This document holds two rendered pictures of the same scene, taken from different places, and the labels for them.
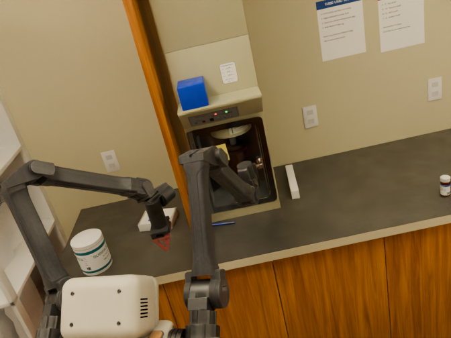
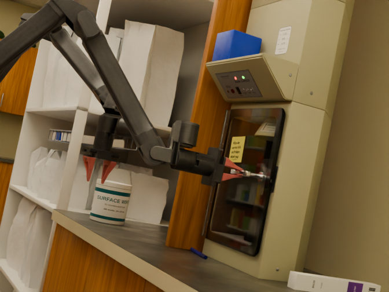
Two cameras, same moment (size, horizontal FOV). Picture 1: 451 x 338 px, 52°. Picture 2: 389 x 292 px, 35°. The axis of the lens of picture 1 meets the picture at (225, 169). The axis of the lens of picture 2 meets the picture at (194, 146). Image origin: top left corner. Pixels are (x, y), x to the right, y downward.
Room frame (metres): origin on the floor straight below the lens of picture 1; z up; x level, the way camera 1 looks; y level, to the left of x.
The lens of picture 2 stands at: (0.77, -1.49, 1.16)
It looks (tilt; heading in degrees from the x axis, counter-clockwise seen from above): 3 degrees up; 61
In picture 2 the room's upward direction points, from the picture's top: 11 degrees clockwise
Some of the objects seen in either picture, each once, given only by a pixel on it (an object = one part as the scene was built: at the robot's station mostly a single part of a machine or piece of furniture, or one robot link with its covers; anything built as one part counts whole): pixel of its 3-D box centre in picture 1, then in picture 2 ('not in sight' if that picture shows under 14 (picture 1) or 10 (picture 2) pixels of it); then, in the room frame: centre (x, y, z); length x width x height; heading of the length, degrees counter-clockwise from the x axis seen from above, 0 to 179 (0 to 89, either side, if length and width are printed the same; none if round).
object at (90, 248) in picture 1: (92, 251); (110, 201); (1.64, 0.62, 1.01); 0.13 x 0.13 x 0.15
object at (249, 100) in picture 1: (221, 111); (246, 80); (1.69, -0.04, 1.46); 0.32 x 0.11 x 0.10; 88
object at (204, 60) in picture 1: (225, 126); (289, 140); (1.88, -0.04, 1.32); 0.32 x 0.25 x 0.77; 88
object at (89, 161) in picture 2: (163, 237); (95, 167); (1.42, 0.28, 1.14); 0.07 x 0.07 x 0.09; 88
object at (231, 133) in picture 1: (234, 167); (241, 177); (1.74, -0.04, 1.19); 0.30 x 0.01 x 0.40; 86
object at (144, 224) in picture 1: (158, 219); not in sight; (1.86, 0.36, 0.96); 0.16 x 0.12 x 0.04; 76
